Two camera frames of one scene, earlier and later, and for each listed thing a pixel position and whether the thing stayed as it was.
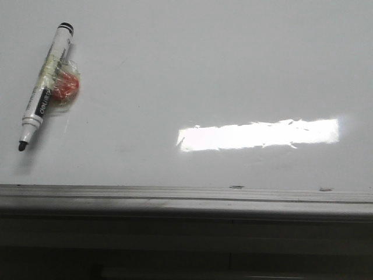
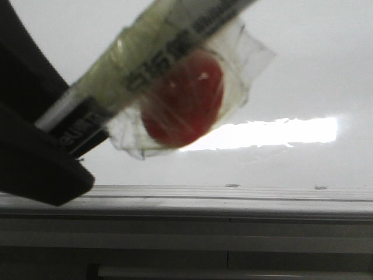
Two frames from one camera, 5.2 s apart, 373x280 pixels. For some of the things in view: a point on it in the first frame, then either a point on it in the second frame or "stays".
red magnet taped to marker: [66, 86] -> [211, 84]
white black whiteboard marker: [47, 81] -> [123, 77]
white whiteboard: [236, 94] stays
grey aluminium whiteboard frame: [42, 204] stays
